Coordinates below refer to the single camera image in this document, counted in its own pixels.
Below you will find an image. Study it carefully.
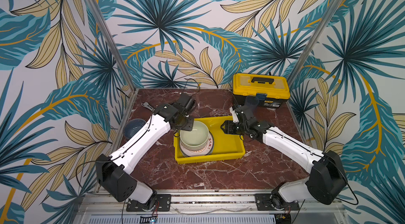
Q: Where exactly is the dark blue bowl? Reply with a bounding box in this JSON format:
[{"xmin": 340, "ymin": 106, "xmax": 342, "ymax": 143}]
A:
[{"xmin": 123, "ymin": 118, "xmax": 146, "ymax": 139}]

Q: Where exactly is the white plate orange sunburst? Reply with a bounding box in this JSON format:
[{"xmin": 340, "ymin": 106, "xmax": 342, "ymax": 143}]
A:
[{"xmin": 179, "ymin": 133, "xmax": 214, "ymax": 157}]

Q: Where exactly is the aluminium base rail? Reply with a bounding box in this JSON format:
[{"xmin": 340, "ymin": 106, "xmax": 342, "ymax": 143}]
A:
[{"xmin": 72, "ymin": 189, "xmax": 317, "ymax": 224}]

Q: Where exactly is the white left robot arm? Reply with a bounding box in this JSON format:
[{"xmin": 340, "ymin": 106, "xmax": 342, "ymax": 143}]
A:
[{"xmin": 96, "ymin": 93, "xmax": 196, "ymax": 209}]

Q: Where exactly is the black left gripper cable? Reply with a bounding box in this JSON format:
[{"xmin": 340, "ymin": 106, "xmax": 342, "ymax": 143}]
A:
[{"xmin": 181, "ymin": 78, "xmax": 201, "ymax": 93}]

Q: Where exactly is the yellow plastic bin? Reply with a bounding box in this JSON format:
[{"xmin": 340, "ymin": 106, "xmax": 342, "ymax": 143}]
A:
[{"xmin": 174, "ymin": 116, "xmax": 246, "ymax": 164}]

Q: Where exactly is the pale green bowl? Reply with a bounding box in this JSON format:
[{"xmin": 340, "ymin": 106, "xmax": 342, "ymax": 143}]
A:
[{"xmin": 180, "ymin": 121, "xmax": 209, "ymax": 150}]

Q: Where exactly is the metal wrench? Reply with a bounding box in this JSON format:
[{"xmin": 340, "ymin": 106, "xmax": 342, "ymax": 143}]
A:
[{"xmin": 141, "ymin": 102, "xmax": 155, "ymax": 112}]

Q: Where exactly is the blue textured plastic cup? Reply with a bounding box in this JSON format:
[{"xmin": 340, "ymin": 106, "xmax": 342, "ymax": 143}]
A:
[{"xmin": 244, "ymin": 95, "xmax": 260, "ymax": 111}]

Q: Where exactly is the yellow black plastic toolbox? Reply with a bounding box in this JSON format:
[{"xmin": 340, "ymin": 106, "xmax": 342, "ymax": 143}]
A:
[{"xmin": 232, "ymin": 73, "xmax": 291, "ymax": 109}]

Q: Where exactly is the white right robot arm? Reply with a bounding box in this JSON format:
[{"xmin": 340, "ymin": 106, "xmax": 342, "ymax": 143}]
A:
[{"xmin": 221, "ymin": 105, "xmax": 348, "ymax": 210}]

